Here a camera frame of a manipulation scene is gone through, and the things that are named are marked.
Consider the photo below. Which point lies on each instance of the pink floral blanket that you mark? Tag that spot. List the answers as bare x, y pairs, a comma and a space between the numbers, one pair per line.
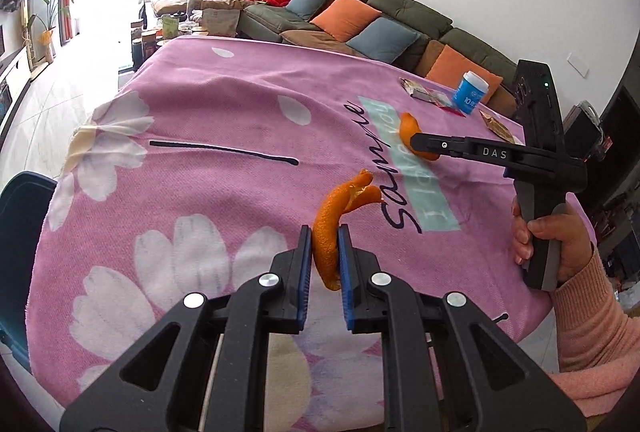
200, 122

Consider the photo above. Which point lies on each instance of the green packet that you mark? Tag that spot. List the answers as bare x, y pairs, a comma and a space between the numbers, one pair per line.
170, 27

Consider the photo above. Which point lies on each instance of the white coffee table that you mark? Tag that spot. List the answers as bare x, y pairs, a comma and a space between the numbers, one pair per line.
125, 62

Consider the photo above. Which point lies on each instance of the group of glass jars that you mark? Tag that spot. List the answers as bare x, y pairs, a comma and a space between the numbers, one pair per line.
147, 37

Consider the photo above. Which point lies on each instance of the small orange peel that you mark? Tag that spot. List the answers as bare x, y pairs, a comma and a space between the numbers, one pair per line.
407, 127

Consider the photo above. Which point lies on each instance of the olive green sofa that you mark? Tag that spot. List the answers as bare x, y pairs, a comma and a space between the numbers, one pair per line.
400, 2

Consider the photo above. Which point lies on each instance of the person's right hand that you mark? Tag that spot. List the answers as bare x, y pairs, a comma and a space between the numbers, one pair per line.
572, 237

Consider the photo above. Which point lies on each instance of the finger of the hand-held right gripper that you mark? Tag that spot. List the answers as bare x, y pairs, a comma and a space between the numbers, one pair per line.
440, 145

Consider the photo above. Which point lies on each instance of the person's right forearm pink sleeve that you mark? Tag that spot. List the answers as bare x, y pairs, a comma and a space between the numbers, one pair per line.
595, 327

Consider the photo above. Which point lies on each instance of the tall green plant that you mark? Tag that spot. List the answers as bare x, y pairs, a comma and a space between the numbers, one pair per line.
47, 19

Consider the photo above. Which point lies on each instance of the teal plastic waste bin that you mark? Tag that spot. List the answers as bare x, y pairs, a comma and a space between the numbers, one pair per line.
25, 232

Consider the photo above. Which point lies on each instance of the brown torn wrapper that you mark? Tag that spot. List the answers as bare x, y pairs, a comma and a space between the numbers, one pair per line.
497, 127

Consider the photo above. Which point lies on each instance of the orange cushion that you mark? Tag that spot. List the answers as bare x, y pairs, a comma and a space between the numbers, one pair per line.
460, 64
345, 17

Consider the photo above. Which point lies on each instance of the brown paper bag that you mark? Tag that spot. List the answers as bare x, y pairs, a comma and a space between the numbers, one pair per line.
220, 22

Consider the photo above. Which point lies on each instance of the long orange peel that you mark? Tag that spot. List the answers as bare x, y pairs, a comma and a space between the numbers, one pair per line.
327, 222

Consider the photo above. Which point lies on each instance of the silver wrapper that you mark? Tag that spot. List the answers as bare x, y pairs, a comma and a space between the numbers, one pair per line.
439, 97

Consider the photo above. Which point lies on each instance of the white and black TV cabinet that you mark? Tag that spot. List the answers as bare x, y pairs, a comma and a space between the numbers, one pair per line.
12, 82

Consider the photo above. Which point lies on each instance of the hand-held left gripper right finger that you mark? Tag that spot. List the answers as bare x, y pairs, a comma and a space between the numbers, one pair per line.
346, 282

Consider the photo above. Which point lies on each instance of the dark wooden cabinet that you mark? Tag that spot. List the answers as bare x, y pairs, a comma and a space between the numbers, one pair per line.
622, 192

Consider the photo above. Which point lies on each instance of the brown and white wrapper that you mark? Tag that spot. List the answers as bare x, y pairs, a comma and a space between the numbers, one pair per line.
412, 87

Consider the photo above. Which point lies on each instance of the blue and white paper cup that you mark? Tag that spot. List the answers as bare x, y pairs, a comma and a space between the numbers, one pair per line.
470, 94

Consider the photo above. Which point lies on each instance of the white wall socket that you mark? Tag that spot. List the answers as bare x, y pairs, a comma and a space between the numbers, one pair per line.
577, 64

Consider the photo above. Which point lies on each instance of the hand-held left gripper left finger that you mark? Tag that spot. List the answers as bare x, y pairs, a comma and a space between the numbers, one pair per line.
303, 282

